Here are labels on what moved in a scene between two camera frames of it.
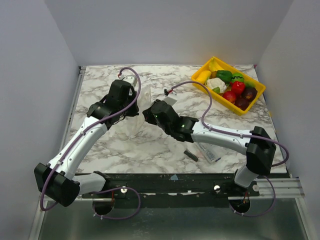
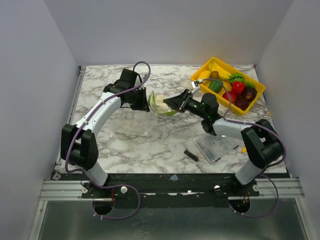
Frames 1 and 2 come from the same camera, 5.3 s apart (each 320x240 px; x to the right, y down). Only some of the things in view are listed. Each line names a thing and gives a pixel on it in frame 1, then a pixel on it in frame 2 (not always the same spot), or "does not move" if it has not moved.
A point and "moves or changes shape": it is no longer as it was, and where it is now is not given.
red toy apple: (230, 96) does not move
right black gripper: (150, 114) to (185, 100)
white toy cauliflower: (217, 85) moves or changes shape
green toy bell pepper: (226, 75) to (215, 85)
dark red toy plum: (241, 103) does not move
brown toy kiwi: (213, 75) does not move
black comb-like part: (191, 155) does not move
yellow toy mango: (203, 76) does not move
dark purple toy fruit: (250, 93) does not move
